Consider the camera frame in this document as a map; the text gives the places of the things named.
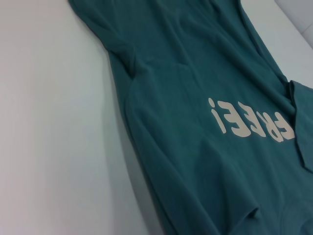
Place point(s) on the teal FREE print T-shirt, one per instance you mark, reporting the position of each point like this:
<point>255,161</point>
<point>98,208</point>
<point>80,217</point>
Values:
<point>195,110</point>

